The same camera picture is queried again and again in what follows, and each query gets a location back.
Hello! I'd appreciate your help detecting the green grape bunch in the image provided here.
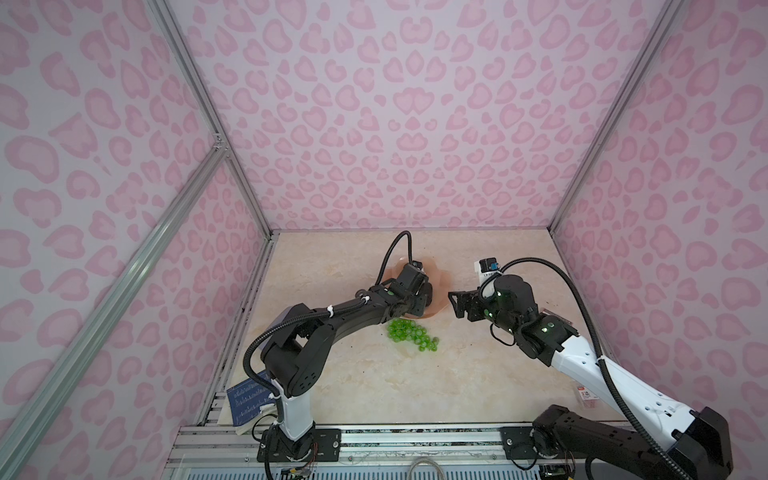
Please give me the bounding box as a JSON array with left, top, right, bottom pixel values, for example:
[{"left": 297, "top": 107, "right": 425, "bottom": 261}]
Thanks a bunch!
[{"left": 386, "top": 318, "right": 439, "bottom": 351}]

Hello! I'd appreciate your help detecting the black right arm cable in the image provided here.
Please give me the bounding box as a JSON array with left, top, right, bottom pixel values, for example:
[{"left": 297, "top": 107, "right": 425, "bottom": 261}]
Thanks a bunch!
[{"left": 479, "top": 257, "right": 697, "bottom": 480}]

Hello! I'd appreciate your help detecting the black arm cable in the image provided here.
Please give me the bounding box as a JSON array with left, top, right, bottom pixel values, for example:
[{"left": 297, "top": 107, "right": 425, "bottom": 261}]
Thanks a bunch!
[
  {"left": 479, "top": 257, "right": 697, "bottom": 480},
  {"left": 374, "top": 230, "right": 415, "bottom": 287}
]

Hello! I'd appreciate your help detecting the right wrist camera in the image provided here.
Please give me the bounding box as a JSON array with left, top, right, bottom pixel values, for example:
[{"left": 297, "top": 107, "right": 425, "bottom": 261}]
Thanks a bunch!
[{"left": 474, "top": 257, "right": 501, "bottom": 298}]

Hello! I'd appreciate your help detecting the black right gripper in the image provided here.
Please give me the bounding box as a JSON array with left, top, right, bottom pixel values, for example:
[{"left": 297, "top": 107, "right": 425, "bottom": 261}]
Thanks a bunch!
[{"left": 445, "top": 285, "right": 521, "bottom": 336}]

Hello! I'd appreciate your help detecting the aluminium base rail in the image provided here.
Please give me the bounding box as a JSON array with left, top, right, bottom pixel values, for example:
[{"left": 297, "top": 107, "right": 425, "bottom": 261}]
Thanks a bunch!
[{"left": 161, "top": 421, "right": 691, "bottom": 480}]

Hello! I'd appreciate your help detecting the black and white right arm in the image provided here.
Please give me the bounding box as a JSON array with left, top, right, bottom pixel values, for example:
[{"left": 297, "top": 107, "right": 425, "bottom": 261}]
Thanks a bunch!
[{"left": 448, "top": 275, "right": 734, "bottom": 479}]

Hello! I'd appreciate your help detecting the aluminium frame left corner post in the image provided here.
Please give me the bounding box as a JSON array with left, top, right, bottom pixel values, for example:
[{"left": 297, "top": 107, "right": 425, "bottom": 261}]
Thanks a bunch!
[{"left": 146, "top": 0, "right": 273, "bottom": 239}]

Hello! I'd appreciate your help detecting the pink wavy fruit bowl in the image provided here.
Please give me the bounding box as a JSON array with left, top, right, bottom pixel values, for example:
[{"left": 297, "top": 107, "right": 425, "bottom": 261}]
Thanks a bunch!
[{"left": 383, "top": 256, "right": 452, "bottom": 319}]

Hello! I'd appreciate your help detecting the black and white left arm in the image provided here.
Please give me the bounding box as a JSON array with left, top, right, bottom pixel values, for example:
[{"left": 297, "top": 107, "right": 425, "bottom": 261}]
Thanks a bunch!
[{"left": 242, "top": 262, "right": 433, "bottom": 461}]

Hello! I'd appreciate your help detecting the coloured marker pack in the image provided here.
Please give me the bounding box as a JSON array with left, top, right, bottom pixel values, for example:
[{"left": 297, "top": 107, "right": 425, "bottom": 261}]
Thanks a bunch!
[{"left": 574, "top": 383, "right": 601, "bottom": 409}]

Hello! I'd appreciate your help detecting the grey looped cable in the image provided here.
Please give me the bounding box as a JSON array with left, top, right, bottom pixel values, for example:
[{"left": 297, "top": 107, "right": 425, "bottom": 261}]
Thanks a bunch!
[{"left": 406, "top": 457, "right": 446, "bottom": 480}]

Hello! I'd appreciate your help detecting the aluminium left floor rail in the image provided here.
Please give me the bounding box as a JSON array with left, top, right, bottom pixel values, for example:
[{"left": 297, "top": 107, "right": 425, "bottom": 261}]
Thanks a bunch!
[{"left": 192, "top": 231, "right": 280, "bottom": 427}]

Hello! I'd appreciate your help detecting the aluminium right corner post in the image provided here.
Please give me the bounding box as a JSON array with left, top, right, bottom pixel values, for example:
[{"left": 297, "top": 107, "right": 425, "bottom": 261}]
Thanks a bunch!
[{"left": 547, "top": 0, "right": 689, "bottom": 237}]

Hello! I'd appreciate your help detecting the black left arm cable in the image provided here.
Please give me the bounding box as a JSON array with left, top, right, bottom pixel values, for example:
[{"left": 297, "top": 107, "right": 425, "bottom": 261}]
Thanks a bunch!
[{"left": 374, "top": 230, "right": 415, "bottom": 287}]

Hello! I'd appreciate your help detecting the aluminium diagonal left beam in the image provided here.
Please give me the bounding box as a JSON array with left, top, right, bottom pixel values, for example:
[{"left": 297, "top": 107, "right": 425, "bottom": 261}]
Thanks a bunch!
[{"left": 1, "top": 147, "right": 229, "bottom": 479}]

